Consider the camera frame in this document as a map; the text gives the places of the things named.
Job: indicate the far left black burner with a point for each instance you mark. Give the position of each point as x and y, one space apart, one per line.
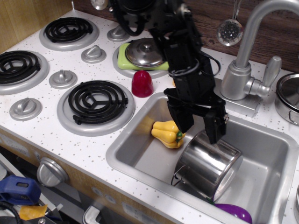
21 70

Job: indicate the blue clamp tool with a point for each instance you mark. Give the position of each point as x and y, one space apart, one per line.
19 190

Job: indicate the stainless steel pot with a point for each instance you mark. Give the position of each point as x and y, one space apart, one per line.
207 168

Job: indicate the middle silver stove knob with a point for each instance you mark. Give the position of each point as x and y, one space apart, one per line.
95 54

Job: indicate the front black burner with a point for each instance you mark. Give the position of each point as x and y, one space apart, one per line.
95 108

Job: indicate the purple toy eggplant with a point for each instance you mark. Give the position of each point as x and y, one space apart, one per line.
234 210

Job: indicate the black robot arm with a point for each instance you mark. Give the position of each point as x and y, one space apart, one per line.
172 27

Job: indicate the front left silver knob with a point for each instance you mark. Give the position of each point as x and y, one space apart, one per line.
25 109

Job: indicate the black burner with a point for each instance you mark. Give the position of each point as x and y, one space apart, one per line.
95 108
69 34
21 70

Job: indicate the yellow toy bell pepper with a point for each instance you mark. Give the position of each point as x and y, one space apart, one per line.
168 133

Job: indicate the silver oven door handle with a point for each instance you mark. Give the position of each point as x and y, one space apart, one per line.
91 216

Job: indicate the silver stove knob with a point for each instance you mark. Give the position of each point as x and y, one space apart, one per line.
63 79
95 54
117 34

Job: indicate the red toy cup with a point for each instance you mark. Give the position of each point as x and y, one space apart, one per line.
142 85

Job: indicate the silver faucet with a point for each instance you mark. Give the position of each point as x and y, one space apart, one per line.
238 88

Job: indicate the steel pot at right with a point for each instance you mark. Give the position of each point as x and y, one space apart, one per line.
287 98

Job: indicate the back left black burner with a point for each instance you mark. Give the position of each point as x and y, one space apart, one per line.
69 34

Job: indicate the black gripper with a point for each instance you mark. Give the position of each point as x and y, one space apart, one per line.
194 95

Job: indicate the left silver stove knob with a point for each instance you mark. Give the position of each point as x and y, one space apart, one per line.
63 79

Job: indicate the hanging metal spoon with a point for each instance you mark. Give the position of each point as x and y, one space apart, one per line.
99 4

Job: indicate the silver oven dial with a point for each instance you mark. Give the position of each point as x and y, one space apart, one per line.
50 173

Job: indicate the green toy cutting board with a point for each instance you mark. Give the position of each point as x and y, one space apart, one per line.
124 64

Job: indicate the orange tape piece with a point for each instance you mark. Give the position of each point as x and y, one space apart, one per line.
28 212

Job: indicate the steel pot lid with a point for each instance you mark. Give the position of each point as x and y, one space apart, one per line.
144 53

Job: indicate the hanging metal strainer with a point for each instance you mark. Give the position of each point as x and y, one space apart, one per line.
230 31

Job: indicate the back silver stove knob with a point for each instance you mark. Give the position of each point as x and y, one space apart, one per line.
117 34

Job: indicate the silver sink basin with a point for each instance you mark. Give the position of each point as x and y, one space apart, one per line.
261 185

